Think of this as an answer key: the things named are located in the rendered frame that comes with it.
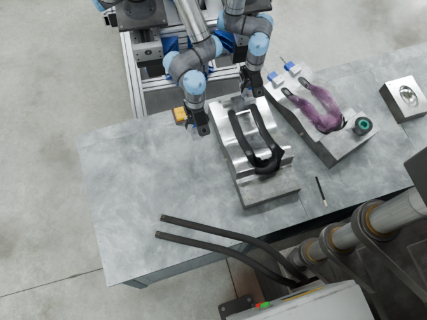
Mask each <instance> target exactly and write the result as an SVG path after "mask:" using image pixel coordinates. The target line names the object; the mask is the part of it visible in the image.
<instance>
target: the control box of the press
mask: <svg viewBox="0 0 427 320"><path fill-rule="evenodd" d="M218 310H219V314H220V317H221V319H222V320H375V319H374V317H373V315H372V313H371V311H370V308H369V306H368V303H367V301H366V299H365V297H364V295H363V293H362V290H361V288H360V286H359V284H356V283H355V281H354V280H347V281H342V282H338V283H332V284H325V285H321V286H314V287H310V288H306V289H303V290H301V291H297V292H295V293H292V294H289V295H286V296H284V297H281V298H278V299H276V300H272V301H270V302H268V301H267V302H260V303H259V302H257V303H255V301H254V298H253V296H252V295H246V296H244V297H241V298H237V299H235V300H232V301H230V302H226V303H224V304H221V305H219V306H218Z"/></svg>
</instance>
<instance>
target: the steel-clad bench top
mask: <svg viewBox="0 0 427 320"><path fill-rule="evenodd" d="M315 73H316V74H317V75H318V76H319V77H320V78H322V79H324V80H326V81H328V82H330V83H332V84H333V85H334V86H336V88H337V89H338V90H339V91H340V92H341V94H342V95H343V97H344V98H345V100H346V101H347V103H348V104H349V106H350V107H351V108H352V109H353V110H354V111H355V112H356V113H359V112H361V111H362V112H363V113H364V114H365V115H366V116H367V117H368V118H369V119H370V120H371V121H372V122H373V123H374V124H375V125H376V126H377V127H378V128H379V131H378V132H377V133H376V134H375V135H374V136H373V137H372V138H371V139H370V140H369V141H368V142H366V143H365V144H363V145H362V146H361V147H359V148H358V149H357V150H355V151H354V152H352V153H351V154H350V155H348V156H347V157H345V158H344V159H343V160H342V161H340V162H339V163H337V164H336V165H335V166H333V167H331V169H328V168H327V167H326V166H325V165H324V163H323V162H322V161H321V160H320V158H319V157H318V156H317V155H316V154H315V153H314V152H313V151H312V149H311V148H310V147H309V146H308V145H307V143H306V142H305V141H304V140H303V139H302V138H301V137H300V136H299V134H298V133H297V132H296V131H295V129H293V127H291V125H290V124H289V123H288V122H287V120H286V119H285V118H284V117H283V116H282V115H281V114H280V113H279V112H278V110H277V109H276V108H275V107H274V105H273V104H272V103H271V102H270V101H269V100H268V99H267V98H266V96H264V97H265V99H266V101H267V103H268V107H269V109H270V111H271V113H272V116H273V119H274V121H275V123H276V125H277V127H278V129H279V131H280V132H281V133H282V135H283V136H284V137H285V139H286V140H287V142H288V143H289V145H290V146H291V149H292V152H293V153H294V158H293V160H292V167H293V169H294V171H295V174H296V176H297V179H298V181H299V183H300V185H301V188H302V189H301V190H300V191H299V192H298V193H295V194H291V195H289V196H285V197H281V198H279V199H275V200H273V201H270V202H266V203H263V204H260V205H257V206H253V207H251V208H247V209H245V210H244V209H243V206H242V204H241V201H240V198H239V196H238V193H237V191H236V187H235V185H234V182H233V179H232V177H231V174H230V172H229V168H228V166H227V163H226V162H225V161H224V162H223V161H222V160H223V159H225V158H224V155H223V152H222V149H221V147H220V144H219V141H218V139H217V135H216V133H215V130H214V127H213V125H212V122H211V120H209V122H208V125H209V128H210V134H209V135H206V136H204V138H202V139H199V140H195V141H193V139H192V136H191V132H188V131H187V130H186V128H185V126H184V123H183V124H179V125H176V124H175V120H174V118H173V114H172V110H167V111H164V112H160V113H157V114H153V115H150V116H145V117H141V118H138V119H134V120H131V121H126V122H123V123H119V124H114V125H112V126H107V127H104V128H100V129H97V130H93V131H88V132H85V133H81V134H78V135H75V137H76V143H77V147H78V152H79V158H80V161H81V167H82V170H83V176H84V180H85V185H86V191H87V194H88V200H89V204H90V209H91V215H92V218H93V224H94V228H95V233H96V237H97V242H98V248H99V252H100V257H101V261H102V266H103V270H104V275H105V281H106V284H107V287H109V286H112V285H115V284H118V283H122V282H124V281H127V280H130V279H133V278H136V277H139V276H143V275H145V274H148V273H151V272H154V271H157V270H161V269H164V268H167V267H170V266H173V265H176V264H178V263H182V262H185V261H188V260H191V259H194V258H197V257H200V256H203V255H206V254H209V253H212V252H214V251H209V250H204V249H201V248H196V247H193V246H188V245H185V244H180V243H175V242H171V241H167V240H163V239H158V238H155V237H153V232H154V230H157V231H161V232H166V233H169V234H174V235H177V236H182V237H188V238H191V239H196V240H199V241H204V242H208V243H212V244H218V245H221V246H225V247H230V246H233V245H236V244H239V243H242V241H237V240H234V239H230V238H226V237H222V236H217V235H214V234H209V233H206V232H202V231H198V230H194V229H189V228H187V227H182V226H179V225H174V224H171V223H166V222H162V221H159V220H158V216H159V214H163V215H168V216H171V217H175V218H180V219H183V220H188V221H192V222H196V223H201V224H204V225H209V226H212V227H216V228H220V229H224V230H230V231H233V232H237V233H240V234H245V235H248V236H252V237H255V238H256V237H260V236H263V235H266V234H269V233H272V232H275V231H277V230H281V229H284V228H287V227H290V226H293V225H296V224H298V223H303V222H306V221H308V220H312V219H314V218H318V217H321V216H324V215H327V214H329V213H333V212H335V211H339V210H342V209H345V208H348V207H350V206H354V205H356V204H360V203H363V202H366V201H369V200H371V199H375V198H377V197H381V196H384V195H386V194H390V193H392V192H396V191H398V190H402V189H405V188H407V187H411V186H413V185H414V184H413V182H412V180H411V178H410V176H409V174H408V173H407V171H406V169H405V167H404V165H403V164H404V162H406V160H408V159H410V158H411V157H412V156H414V155H415V154H417V153H418V152H419V151H421V150H422V149H424V148H425V147H426V146H427V115H425V116H424V117H420V118H417V119H413V120H411V121H407V122H404V123H400V124H397V122H396V121H395V118H394V117H393V115H392V113H391V112H390V110H389V108H388V106H387V105H386V103H385V101H384V99H383V98H382V96H381V94H380V92H379V90H380V88H381V87H382V86H383V84H384V83H387V82H390V81H394V80H397V79H401V78H403V77H408V76H412V77H413V78H414V80H415V82H416V83H417V85H418V86H419V88H420V90H421V91H422V93H423V95H424V96H425V98H426V99H427V42H425V43H421V44H416V45H413V46H409V47H406V48H402V49H399V50H394V51H390V52H387V53H382V54H380V55H375V56H372V57H368V58H363V59H360V60H356V61H353V62H349V63H344V64H341V65H337V66H334V67H330V68H327V69H322V70H318V71H315ZM238 95H241V94H240V91H239V92H236V93H232V94H228V95H224V96H221V97H217V98H213V99H209V100H205V104H204V110H205V112H206V114H208V104H209V103H212V102H216V101H219V100H221V102H222V101H225V100H229V99H230V98H231V97H235V96H238ZM208 116H209V114H208ZM209 119H210V116H209ZM315 177H318V180H319V183H320V186H321V188H322V191H323V195H324V197H325V200H326V202H327V206H325V204H324V202H323V198H322V195H321V192H320V190H319V187H318V184H317V181H316V178H315Z"/></svg>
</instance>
